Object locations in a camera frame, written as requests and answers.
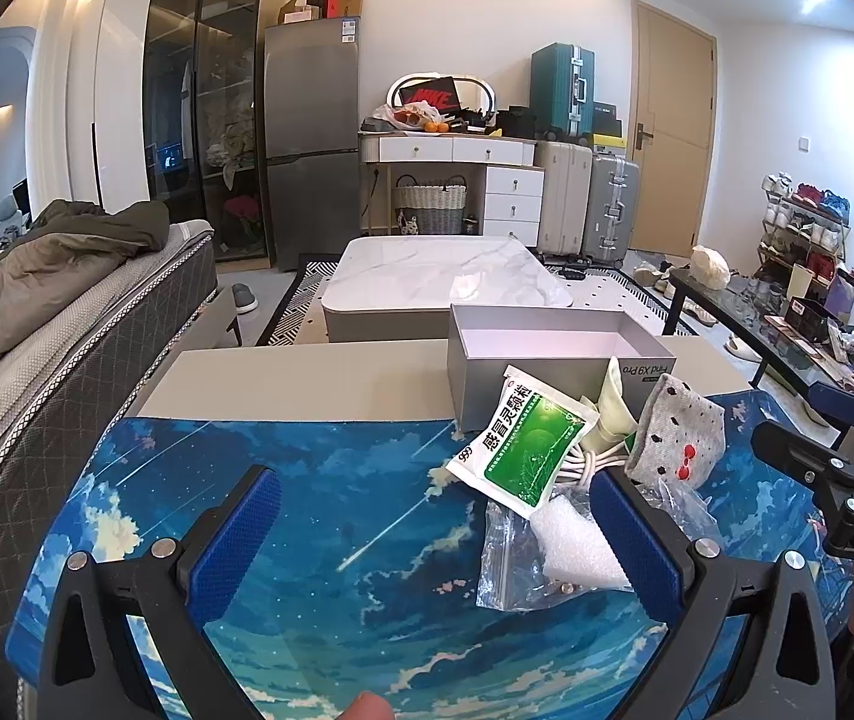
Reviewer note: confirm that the tan wooden door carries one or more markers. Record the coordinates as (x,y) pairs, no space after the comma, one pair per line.
(672,126)

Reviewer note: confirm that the white plush object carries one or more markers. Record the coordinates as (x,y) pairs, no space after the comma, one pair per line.
(709,268)

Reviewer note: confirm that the blue sky print mat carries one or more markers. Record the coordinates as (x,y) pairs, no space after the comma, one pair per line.
(366,582)

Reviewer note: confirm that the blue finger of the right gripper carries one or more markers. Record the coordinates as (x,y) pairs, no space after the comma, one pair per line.
(793,454)
(835,405)

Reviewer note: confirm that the person left thumb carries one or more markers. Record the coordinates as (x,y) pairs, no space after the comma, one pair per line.
(368,706)

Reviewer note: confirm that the grey dotted sock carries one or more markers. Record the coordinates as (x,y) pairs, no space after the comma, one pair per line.
(680,436)

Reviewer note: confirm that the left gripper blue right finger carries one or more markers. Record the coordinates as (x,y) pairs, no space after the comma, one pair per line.
(650,547)

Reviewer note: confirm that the grey quilted sofa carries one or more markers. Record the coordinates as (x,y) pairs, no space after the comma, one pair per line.
(62,387)

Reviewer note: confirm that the beige suitcase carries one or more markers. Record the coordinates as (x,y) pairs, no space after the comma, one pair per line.
(567,176)

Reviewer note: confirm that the silver suitcase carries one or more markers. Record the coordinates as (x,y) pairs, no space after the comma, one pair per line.
(611,209)

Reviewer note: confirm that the shoe rack with shoes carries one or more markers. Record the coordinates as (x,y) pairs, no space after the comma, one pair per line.
(801,226)

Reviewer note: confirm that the white foam piece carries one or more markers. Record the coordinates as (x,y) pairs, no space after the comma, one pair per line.
(574,550)

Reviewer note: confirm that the green white medicine sachet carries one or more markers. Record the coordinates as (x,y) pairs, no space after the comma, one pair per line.
(515,460)

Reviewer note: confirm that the teal suitcase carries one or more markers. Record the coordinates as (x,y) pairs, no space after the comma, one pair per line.
(562,92)

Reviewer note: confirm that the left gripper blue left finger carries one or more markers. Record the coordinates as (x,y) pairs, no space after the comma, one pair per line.
(219,548)

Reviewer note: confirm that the pale green cloth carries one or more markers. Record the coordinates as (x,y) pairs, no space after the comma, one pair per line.
(614,421)

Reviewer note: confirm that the grey slipper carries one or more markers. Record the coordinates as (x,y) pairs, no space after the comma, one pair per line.
(244,299)

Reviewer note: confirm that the white marble coffee table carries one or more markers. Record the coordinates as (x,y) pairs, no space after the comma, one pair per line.
(366,260)

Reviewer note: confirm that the white drawer desk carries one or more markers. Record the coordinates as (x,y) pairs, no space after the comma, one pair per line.
(504,188)

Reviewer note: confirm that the olive brown blanket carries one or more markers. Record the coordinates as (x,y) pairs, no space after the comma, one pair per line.
(70,248)

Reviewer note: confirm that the steel refrigerator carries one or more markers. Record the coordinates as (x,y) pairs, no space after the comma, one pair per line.
(311,136)

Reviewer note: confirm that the black glass cabinet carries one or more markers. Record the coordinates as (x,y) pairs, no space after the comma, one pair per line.
(198,112)

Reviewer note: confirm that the clear zip bag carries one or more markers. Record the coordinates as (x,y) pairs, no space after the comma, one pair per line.
(533,564)

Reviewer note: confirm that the grey phone box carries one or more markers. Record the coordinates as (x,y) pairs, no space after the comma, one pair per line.
(567,348)

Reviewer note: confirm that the black glass side table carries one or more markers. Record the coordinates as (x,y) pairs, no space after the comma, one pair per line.
(775,344)

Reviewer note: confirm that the wicker basket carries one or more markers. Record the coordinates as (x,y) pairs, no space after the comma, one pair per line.
(430,209)

